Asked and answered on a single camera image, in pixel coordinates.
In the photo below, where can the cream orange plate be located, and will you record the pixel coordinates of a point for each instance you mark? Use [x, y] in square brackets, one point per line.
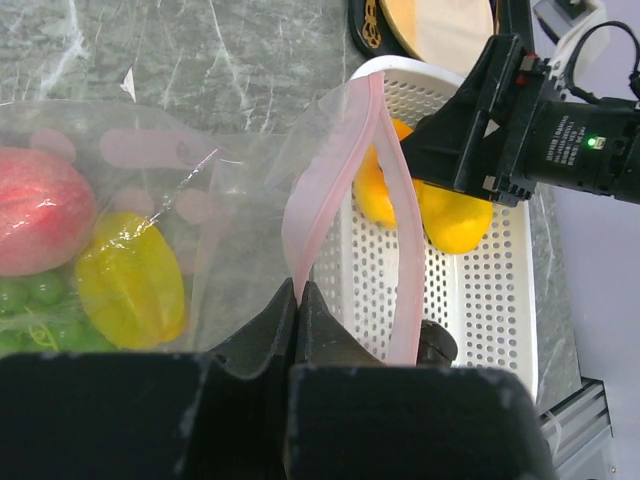
[448, 33]

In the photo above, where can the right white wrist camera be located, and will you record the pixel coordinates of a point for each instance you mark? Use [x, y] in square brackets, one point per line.
[580, 32]

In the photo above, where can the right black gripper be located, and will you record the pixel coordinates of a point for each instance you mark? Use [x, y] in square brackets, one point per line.
[506, 129]

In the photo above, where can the gold fork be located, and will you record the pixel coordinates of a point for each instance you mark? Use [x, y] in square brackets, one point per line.
[370, 30]

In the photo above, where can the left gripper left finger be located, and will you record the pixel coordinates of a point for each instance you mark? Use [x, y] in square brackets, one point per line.
[213, 415]

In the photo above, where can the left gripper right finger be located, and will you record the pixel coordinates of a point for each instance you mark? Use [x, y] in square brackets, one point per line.
[350, 417]

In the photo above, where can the yellow green starfruit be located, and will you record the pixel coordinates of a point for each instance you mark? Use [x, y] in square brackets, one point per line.
[130, 283]

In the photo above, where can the clear zip top bag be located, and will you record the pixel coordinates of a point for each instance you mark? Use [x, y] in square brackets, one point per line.
[242, 213]

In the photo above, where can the black tray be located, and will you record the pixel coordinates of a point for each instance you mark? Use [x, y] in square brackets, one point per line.
[509, 17]

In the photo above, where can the orange yellow mango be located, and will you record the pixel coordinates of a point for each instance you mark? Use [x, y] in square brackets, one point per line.
[371, 193]

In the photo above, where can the aluminium rail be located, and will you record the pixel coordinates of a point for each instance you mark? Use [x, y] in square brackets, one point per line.
[579, 434]

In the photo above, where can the green grapes bunch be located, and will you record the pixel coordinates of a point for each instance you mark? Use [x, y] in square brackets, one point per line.
[43, 313]

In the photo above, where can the yellow pear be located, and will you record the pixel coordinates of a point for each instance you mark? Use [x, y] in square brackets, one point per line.
[454, 223]

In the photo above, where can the white perforated basket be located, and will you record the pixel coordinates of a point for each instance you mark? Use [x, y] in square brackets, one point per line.
[485, 298]

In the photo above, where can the pink peach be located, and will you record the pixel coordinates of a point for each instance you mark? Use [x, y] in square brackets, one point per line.
[47, 211]

